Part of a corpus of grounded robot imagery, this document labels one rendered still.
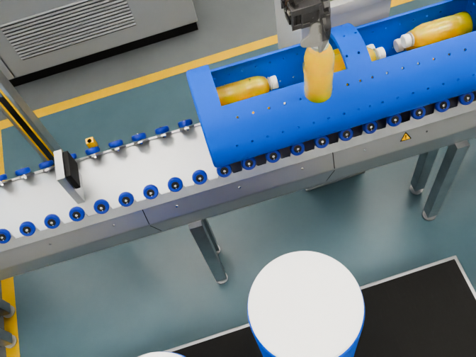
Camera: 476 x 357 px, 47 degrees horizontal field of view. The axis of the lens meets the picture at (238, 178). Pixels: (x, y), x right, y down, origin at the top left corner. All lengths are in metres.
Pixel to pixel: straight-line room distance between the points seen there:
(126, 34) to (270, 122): 1.87
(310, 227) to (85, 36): 1.59
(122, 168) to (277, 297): 0.67
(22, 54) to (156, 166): 1.67
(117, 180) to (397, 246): 1.34
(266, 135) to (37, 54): 1.99
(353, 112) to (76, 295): 1.65
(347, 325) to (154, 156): 0.78
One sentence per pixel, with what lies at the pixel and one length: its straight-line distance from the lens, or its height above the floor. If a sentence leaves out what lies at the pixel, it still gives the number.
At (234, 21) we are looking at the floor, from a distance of 3.32.
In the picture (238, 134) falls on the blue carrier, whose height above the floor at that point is 1.16.
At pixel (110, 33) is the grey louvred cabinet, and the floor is 0.20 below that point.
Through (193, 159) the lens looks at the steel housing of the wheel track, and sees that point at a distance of 1.68.
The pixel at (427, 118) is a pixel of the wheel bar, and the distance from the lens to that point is 1.75.
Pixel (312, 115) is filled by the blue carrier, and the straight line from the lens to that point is 1.45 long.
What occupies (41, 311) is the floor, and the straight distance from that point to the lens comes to 2.71.
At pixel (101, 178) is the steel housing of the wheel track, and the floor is 0.93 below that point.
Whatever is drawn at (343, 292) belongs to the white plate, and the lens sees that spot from 1.36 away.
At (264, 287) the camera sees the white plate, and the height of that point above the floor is 1.04.
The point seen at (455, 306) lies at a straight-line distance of 2.34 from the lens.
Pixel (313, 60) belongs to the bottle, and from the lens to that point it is 1.24.
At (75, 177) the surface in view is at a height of 1.04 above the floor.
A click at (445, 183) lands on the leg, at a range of 2.30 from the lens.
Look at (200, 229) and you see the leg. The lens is 1.93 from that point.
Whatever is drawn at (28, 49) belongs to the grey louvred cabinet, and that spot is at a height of 0.27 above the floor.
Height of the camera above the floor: 2.34
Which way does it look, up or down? 61 degrees down
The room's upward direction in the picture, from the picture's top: 15 degrees counter-clockwise
